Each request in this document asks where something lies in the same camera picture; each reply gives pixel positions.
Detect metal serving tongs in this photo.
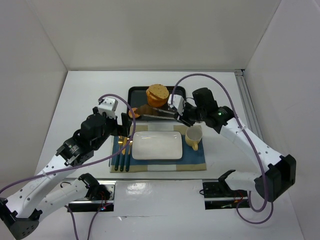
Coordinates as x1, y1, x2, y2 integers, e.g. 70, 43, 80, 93
154, 107, 178, 120

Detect brown chocolate croissant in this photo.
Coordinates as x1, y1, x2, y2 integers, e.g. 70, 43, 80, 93
133, 104, 159, 121

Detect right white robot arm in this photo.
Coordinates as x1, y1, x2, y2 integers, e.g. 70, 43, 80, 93
168, 87, 297, 203

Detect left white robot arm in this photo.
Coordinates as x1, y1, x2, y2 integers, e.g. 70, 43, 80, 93
0, 112, 136, 240

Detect stacked bread slices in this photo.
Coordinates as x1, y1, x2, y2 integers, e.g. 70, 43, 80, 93
146, 84, 170, 108

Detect small round bun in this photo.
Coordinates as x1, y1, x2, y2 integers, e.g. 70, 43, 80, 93
128, 107, 140, 119

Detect yellow ceramic mug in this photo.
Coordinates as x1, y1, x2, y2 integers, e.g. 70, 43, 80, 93
185, 126, 203, 151

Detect white rectangular plate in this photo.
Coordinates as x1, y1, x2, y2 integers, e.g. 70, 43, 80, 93
131, 131, 183, 161

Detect black baking tray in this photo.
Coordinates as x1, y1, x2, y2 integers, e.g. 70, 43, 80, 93
127, 86, 186, 122

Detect blue beige placemat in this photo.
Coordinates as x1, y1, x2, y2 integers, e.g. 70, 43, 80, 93
109, 125, 207, 173

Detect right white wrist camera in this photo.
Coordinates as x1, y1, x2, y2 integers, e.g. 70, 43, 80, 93
167, 94, 185, 116

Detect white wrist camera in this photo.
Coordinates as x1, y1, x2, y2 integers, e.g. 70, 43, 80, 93
97, 97, 118, 120
167, 94, 185, 116

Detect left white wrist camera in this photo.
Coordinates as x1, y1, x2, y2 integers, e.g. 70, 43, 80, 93
97, 97, 118, 120

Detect gold spoon green handle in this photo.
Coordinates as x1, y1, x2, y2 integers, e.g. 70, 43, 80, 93
125, 140, 133, 172

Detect gold knife green handle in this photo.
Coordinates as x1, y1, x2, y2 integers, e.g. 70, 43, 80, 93
120, 137, 128, 172

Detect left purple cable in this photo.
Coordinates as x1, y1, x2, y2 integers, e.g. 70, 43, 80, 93
0, 93, 137, 240

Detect aluminium frame rail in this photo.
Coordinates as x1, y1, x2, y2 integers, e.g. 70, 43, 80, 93
234, 69, 263, 140

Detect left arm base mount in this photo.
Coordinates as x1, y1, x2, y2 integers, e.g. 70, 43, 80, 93
68, 180, 116, 213

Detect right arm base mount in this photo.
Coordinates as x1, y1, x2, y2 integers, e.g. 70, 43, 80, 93
199, 180, 249, 210

